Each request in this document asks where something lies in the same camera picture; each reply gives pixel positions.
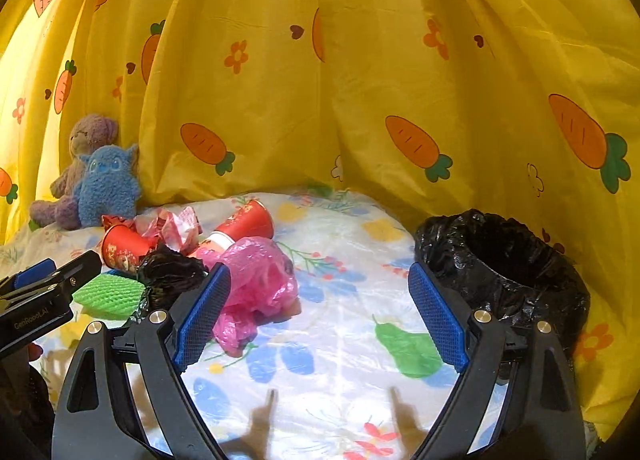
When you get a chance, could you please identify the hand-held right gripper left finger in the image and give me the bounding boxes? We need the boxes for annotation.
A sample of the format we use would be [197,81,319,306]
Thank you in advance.
[51,262,233,460]

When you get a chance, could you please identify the black bin bag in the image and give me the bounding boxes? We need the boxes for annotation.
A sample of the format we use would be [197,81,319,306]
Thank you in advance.
[414,209,592,381]

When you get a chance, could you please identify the red paper cup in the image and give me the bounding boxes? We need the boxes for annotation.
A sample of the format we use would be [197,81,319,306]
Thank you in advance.
[200,199,275,253]
[101,224,156,273]

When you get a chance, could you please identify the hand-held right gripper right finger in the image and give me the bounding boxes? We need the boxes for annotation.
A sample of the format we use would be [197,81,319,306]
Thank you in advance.
[407,261,588,460]

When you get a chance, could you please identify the floral print bed sheet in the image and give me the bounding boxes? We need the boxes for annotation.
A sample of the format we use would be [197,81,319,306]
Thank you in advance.
[0,190,506,460]

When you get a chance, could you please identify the blue plush toy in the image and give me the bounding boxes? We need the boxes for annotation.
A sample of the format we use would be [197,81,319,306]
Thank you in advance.
[77,142,143,228]

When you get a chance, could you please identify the pink plastic bag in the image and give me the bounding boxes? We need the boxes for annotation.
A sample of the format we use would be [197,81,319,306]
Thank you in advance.
[192,236,301,358]

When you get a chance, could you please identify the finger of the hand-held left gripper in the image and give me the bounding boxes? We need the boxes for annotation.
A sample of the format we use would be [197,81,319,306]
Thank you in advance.
[0,259,57,297]
[0,250,103,315]

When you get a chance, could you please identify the green foam fruit net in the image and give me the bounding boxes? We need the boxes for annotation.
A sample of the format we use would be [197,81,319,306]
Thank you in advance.
[71,273,146,316]

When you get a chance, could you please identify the crumpled black plastic bag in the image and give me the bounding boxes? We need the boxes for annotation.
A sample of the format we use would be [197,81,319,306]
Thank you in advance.
[134,245,211,323]

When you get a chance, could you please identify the purple teddy bear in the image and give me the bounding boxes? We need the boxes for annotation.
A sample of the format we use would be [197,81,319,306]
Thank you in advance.
[29,113,121,231]

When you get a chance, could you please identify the yellow carrot print curtain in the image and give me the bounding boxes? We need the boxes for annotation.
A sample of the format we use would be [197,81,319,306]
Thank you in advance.
[0,0,640,441]

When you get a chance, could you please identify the person's left forearm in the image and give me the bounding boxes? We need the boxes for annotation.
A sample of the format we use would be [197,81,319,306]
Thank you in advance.
[0,360,56,460]

